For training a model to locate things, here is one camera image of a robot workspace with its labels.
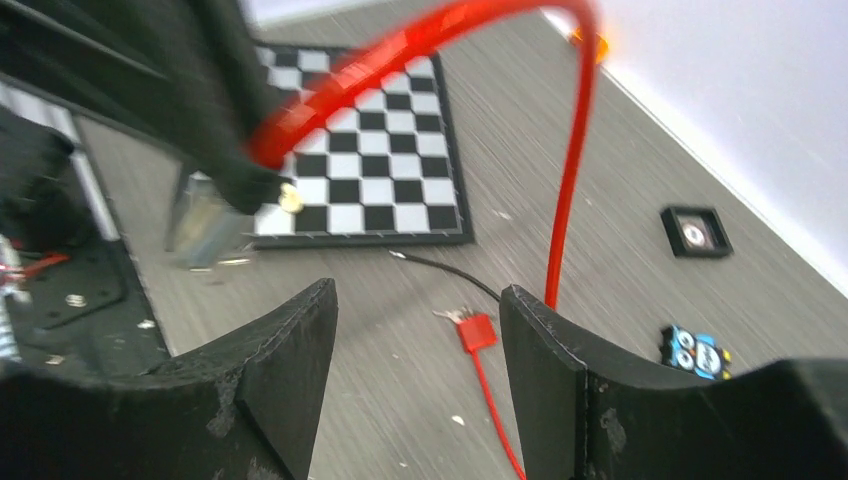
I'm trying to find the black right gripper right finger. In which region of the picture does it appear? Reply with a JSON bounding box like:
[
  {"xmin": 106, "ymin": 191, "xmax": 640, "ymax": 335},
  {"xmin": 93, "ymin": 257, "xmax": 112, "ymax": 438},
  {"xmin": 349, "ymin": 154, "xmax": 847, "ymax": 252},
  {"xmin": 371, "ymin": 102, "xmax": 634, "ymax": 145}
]
[{"xmin": 499, "ymin": 285, "xmax": 847, "ymax": 480}]

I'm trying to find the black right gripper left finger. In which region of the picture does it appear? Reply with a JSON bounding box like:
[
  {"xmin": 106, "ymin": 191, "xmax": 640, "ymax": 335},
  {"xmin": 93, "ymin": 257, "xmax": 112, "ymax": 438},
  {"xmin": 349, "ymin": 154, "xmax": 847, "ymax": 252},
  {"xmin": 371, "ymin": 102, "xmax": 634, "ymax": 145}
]
[{"xmin": 1, "ymin": 279, "xmax": 338, "ymax": 479}]

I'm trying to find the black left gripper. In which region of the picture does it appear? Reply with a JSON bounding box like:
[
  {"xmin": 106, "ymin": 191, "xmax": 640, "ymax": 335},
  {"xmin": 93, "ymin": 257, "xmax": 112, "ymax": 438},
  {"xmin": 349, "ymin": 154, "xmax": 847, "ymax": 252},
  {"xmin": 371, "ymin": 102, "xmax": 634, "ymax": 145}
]
[{"xmin": 1, "ymin": 0, "xmax": 282, "ymax": 215}]

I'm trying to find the red cable lock chrome cylinder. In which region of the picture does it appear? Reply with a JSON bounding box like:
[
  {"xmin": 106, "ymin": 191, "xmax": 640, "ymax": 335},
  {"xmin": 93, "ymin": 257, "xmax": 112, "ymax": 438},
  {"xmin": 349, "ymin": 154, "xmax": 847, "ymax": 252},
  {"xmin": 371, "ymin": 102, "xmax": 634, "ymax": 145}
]
[{"xmin": 165, "ymin": 0, "xmax": 602, "ymax": 311}]

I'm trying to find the blue owl toy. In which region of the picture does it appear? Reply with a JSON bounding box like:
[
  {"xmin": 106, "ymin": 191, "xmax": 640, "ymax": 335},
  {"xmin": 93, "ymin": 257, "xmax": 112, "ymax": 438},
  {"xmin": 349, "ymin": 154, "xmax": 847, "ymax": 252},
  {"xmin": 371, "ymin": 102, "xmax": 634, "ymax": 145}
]
[{"xmin": 659, "ymin": 325, "xmax": 732, "ymax": 380}]

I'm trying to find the small cream chess piece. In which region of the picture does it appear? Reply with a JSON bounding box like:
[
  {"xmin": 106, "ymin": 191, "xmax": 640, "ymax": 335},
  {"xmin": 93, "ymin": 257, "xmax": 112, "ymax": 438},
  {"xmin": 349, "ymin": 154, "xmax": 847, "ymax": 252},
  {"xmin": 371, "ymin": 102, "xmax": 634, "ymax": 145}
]
[{"xmin": 277, "ymin": 182, "xmax": 304, "ymax": 215}]

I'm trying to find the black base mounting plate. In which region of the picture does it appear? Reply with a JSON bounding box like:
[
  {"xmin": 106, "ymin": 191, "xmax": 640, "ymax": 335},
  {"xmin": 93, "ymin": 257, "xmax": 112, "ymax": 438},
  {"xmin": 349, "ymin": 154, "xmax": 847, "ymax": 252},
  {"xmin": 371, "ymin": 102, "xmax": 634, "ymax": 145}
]
[{"xmin": 7, "ymin": 238, "xmax": 171, "ymax": 377}]

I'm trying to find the black square framed box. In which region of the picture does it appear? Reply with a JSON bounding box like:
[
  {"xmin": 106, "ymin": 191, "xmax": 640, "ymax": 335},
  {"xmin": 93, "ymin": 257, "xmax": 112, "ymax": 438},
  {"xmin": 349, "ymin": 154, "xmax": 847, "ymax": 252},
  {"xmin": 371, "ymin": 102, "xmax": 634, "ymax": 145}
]
[{"xmin": 660, "ymin": 205, "xmax": 733, "ymax": 259}]

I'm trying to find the black white checkerboard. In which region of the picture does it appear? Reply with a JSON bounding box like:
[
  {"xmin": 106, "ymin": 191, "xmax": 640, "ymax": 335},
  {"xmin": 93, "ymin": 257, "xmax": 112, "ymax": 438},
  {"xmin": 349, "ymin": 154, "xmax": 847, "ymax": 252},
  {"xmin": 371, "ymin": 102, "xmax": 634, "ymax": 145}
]
[{"xmin": 253, "ymin": 55, "xmax": 474, "ymax": 249}]

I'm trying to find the orange toy car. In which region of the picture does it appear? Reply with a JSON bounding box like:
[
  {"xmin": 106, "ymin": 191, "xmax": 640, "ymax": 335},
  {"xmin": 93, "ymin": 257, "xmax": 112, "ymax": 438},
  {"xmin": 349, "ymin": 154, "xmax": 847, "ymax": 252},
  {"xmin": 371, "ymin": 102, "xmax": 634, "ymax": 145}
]
[{"xmin": 568, "ymin": 26, "xmax": 609, "ymax": 65}]

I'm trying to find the small red cable padlock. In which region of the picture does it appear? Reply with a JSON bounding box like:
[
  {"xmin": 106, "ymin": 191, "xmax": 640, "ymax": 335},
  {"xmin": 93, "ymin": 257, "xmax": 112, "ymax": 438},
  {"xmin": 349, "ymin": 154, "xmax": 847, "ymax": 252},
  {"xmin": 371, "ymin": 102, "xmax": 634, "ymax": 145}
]
[{"xmin": 433, "ymin": 308, "xmax": 526, "ymax": 480}]

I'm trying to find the small black cable padlock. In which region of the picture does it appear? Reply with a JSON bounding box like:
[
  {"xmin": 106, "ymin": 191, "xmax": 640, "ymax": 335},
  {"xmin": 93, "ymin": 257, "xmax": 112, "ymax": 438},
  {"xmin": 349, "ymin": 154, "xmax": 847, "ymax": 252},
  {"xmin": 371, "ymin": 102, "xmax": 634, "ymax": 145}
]
[{"xmin": 388, "ymin": 250, "xmax": 501, "ymax": 302}]

